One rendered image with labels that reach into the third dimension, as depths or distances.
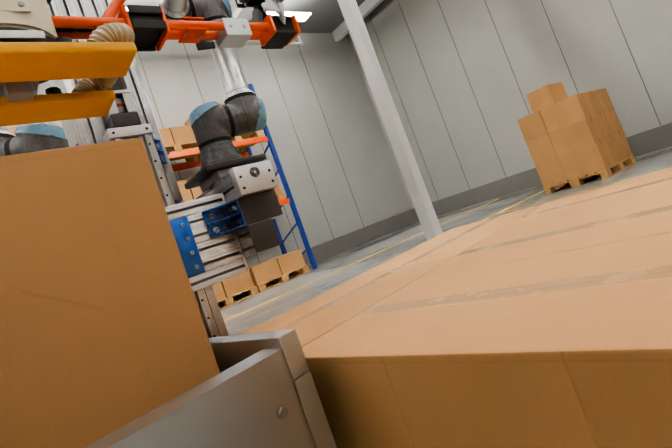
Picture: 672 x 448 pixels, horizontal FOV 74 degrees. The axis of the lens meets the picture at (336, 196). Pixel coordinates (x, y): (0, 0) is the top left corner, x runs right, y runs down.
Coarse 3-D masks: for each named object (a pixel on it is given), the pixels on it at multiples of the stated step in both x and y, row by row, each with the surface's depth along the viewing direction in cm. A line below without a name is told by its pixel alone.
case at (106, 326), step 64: (0, 192) 55; (64, 192) 59; (128, 192) 64; (0, 256) 53; (64, 256) 57; (128, 256) 62; (0, 320) 52; (64, 320) 55; (128, 320) 60; (192, 320) 65; (0, 384) 50; (64, 384) 54; (128, 384) 58; (192, 384) 62
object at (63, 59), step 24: (0, 48) 65; (24, 48) 67; (48, 48) 69; (72, 48) 71; (96, 48) 74; (120, 48) 76; (0, 72) 70; (24, 72) 72; (48, 72) 74; (72, 72) 77; (96, 72) 80; (120, 72) 83
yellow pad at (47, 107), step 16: (48, 96) 85; (64, 96) 87; (80, 96) 88; (96, 96) 90; (112, 96) 92; (0, 112) 82; (16, 112) 84; (32, 112) 86; (48, 112) 88; (64, 112) 91; (80, 112) 93; (96, 112) 96
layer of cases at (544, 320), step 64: (640, 192) 109; (448, 256) 117; (512, 256) 89; (576, 256) 71; (640, 256) 60; (320, 320) 94; (384, 320) 75; (448, 320) 62; (512, 320) 53; (576, 320) 46; (640, 320) 41; (320, 384) 68; (384, 384) 58; (448, 384) 51; (512, 384) 45; (576, 384) 40; (640, 384) 37
